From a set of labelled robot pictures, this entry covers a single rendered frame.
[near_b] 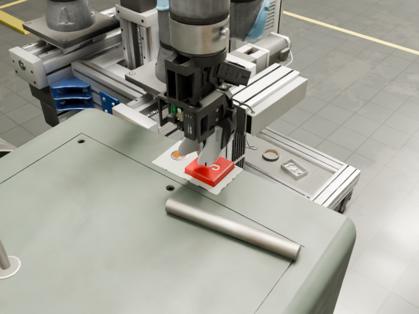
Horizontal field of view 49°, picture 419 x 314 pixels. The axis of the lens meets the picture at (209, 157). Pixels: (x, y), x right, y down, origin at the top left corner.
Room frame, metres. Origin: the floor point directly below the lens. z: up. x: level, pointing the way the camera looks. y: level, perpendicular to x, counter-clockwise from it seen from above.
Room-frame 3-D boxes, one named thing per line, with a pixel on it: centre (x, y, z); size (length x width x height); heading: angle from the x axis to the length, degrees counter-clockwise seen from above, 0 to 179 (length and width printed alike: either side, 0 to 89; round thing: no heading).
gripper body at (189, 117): (0.55, 0.02, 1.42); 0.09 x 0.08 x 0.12; 144
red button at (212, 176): (0.57, 0.00, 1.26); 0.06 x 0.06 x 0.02; 54
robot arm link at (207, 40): (0.55, 0.01, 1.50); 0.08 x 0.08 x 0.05
